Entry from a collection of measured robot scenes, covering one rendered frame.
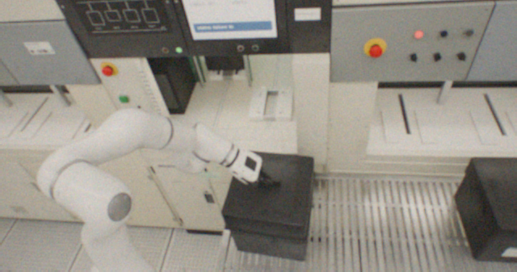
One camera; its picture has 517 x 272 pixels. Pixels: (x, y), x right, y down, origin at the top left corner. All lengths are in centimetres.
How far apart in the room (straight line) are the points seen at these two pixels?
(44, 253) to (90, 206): 211
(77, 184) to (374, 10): 89
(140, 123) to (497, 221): 110
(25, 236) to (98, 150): 223
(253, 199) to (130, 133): 56
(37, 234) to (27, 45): 171
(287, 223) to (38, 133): 151
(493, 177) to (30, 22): 169
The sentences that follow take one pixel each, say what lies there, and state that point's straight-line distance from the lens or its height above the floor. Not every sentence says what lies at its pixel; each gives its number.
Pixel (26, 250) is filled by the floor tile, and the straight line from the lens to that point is 295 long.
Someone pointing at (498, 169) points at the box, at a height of 101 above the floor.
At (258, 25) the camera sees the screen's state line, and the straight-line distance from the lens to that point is 115.
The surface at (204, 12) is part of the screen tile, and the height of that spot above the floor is 157.
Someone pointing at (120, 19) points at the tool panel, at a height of 155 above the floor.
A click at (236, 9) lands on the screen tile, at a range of 113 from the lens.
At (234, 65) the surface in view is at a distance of 192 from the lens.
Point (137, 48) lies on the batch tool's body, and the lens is 133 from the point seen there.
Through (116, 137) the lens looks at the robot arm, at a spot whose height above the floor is 157.
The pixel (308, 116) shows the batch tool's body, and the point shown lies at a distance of 132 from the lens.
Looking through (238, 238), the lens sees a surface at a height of 88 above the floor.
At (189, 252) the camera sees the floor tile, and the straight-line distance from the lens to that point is 240.
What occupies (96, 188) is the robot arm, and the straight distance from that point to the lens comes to 76.
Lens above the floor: 209
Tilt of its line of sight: 46 degrees down
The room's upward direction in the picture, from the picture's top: 9 degrees counter-clockwise
